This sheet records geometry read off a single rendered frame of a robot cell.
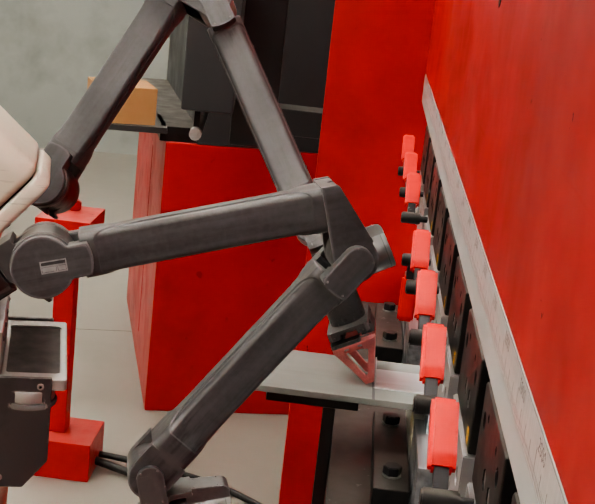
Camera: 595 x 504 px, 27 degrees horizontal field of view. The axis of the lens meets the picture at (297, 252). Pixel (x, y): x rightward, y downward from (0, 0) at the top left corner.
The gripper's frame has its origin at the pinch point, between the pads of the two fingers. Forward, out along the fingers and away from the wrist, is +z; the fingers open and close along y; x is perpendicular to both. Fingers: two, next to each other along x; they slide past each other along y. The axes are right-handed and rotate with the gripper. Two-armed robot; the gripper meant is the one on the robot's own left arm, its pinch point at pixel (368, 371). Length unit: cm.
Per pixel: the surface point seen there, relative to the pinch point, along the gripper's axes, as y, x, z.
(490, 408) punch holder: -94, -21, -25
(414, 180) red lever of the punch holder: 10.8, -16.2, -24.0
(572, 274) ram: -116, -29, -39
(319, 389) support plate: -6.9, 6.9, -2.1
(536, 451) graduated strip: -114, -24, -29
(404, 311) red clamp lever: -15.4, -10.0, -11.7
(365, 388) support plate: -4.0, 0.8, 1.1
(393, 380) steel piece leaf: 0.7, -3.1, 2.8
